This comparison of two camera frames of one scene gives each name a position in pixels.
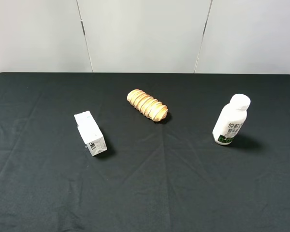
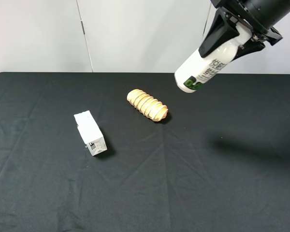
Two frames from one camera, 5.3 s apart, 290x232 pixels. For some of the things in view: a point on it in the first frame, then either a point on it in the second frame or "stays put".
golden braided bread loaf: [147, 105] stays put
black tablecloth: [155, 176] stays put
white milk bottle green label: [230, 120] -> [196, 69]
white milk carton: [90, 132] stays put
